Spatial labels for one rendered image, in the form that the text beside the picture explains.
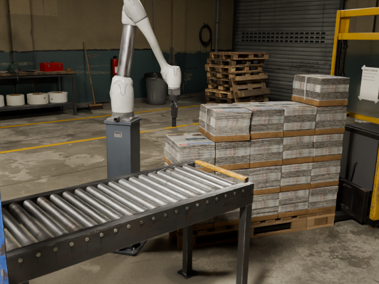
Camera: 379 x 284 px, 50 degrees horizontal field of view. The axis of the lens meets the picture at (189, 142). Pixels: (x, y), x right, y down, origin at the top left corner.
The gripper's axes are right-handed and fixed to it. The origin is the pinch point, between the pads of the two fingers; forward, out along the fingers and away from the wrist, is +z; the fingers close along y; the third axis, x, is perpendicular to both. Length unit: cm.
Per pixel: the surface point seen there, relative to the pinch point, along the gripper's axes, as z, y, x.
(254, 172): 40, -19, -60
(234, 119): -4.0, -19.7, -40.7
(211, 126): 2.1, -12.5, -25.0
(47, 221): 16, -115, 94
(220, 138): 10.3, -19.5, -30.0
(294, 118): -2, -18, -94
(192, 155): 21.2, -18.9, -7.9
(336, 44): -58, 33, -168
